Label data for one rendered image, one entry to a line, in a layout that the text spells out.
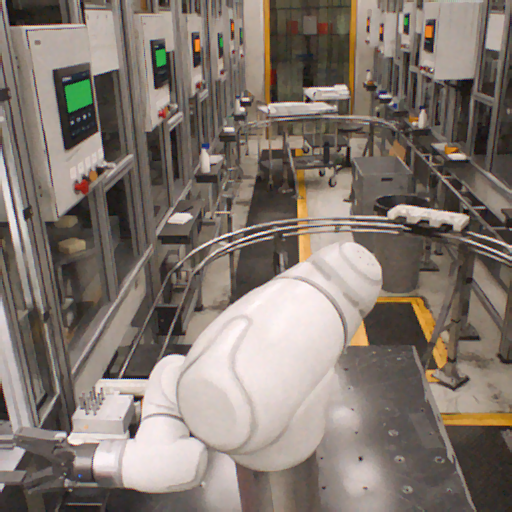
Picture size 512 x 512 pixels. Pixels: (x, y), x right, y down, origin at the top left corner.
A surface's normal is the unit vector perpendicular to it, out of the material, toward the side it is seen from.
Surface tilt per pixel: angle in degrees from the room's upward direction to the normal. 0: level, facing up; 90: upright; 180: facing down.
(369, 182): 91
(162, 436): 15
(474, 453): 0
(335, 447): 0
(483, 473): 0
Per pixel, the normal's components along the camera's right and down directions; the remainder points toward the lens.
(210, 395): -0.52, 0.26
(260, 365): 0.32, -0.43
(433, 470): -0.03, -0.92
